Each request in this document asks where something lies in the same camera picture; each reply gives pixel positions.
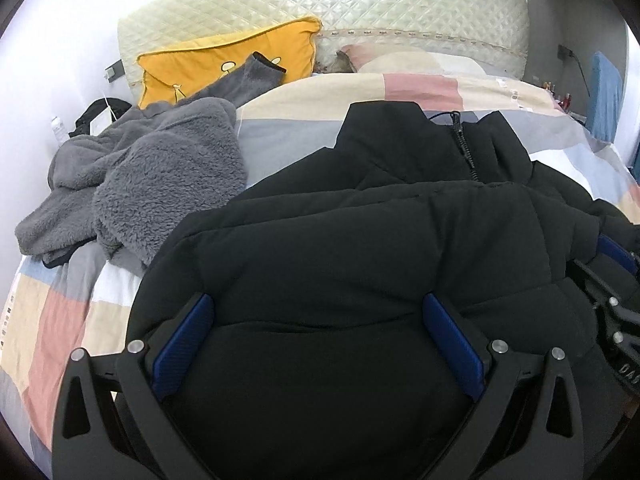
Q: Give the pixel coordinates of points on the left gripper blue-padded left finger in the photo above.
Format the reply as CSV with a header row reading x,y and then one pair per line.
x,y
109,422

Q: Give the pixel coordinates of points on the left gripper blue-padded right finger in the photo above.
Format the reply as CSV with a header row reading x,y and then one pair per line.
x,y
526,421

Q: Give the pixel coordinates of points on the black puffer jacket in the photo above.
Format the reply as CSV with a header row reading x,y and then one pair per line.
x,y
319,365

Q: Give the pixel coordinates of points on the plaid patchwork duvet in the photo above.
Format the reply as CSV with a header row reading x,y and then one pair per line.
x,y
86,302

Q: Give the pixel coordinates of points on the bottles on side table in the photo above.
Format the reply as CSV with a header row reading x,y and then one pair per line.
x,y
562,99

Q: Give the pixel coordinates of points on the blue covered chair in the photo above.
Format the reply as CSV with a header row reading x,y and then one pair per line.
x,y
605,101

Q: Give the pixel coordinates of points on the grey fleece garment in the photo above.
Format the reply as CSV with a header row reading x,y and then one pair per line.
x,y
128,187

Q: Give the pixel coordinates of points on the grey white wardrobe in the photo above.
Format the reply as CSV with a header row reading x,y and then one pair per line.
x,y
563,37

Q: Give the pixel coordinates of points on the black bag on nightstand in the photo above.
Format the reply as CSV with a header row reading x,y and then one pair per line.
x,y
99,115

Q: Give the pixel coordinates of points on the cream quilted headboard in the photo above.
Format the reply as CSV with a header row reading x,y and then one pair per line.
x,y
494,32

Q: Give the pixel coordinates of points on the pink pillow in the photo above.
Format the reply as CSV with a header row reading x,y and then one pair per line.
x,y
394,59

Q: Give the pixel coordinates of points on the yellow pillow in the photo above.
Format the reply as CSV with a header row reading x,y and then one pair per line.
x,y
178,71

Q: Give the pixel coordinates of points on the wall power socket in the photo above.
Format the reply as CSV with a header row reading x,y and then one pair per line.
x,y
114,71

